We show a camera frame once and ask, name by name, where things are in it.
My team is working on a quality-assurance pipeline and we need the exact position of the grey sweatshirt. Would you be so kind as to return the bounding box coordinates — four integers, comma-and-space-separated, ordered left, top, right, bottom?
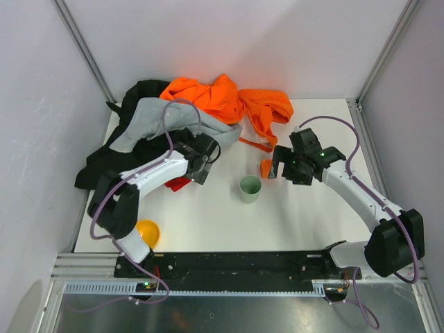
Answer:
110, 98, 242, 153

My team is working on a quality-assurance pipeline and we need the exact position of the black cloth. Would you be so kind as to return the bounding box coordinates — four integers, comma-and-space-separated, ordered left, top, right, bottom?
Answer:
74, 79, 169, 190

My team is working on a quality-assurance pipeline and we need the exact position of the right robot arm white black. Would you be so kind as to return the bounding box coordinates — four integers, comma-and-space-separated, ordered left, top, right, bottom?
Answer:
268, 128, 425, 278

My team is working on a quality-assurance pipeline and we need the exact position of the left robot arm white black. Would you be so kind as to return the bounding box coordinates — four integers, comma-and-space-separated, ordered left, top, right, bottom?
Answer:
87, 130, 221, 264

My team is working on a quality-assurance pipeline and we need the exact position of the red cloth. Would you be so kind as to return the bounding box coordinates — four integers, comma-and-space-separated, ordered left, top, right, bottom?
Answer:
164, 177, 191, 192

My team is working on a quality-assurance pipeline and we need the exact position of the orange cloth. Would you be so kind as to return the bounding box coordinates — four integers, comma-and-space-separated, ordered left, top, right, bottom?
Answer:
160, 74, 293, 153

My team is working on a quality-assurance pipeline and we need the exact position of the orange toy cube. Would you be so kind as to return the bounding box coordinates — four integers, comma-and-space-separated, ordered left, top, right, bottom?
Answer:
260, 160, 272, 179

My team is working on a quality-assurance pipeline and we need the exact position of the pale green cup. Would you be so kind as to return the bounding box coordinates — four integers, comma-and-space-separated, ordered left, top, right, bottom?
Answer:
239, 175, 262, 204

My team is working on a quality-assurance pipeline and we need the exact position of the yellow bowl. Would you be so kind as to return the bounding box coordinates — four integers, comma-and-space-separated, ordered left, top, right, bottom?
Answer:
136, 219, 161, 249

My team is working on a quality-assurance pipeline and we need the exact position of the right aluminium frame post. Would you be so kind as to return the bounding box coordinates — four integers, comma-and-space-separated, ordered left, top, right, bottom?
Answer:
357, 0, 422, 105

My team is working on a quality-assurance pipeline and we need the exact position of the aluminium frame post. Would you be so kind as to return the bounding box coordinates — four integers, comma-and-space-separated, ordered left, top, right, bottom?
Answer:
357, 0, 422, 105
51, 0, 116, 103

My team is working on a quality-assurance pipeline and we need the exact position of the grey slotted cable duct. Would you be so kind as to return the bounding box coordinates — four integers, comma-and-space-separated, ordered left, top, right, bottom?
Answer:
63, 281, 348, 299

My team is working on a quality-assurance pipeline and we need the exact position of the aluminium front rail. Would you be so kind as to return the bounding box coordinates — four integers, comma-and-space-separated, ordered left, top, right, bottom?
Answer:
51, 253, 118, 281

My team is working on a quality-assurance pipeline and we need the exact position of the left aluminium frame post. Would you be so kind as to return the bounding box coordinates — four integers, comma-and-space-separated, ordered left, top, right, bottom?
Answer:
51, 0, 116, 103

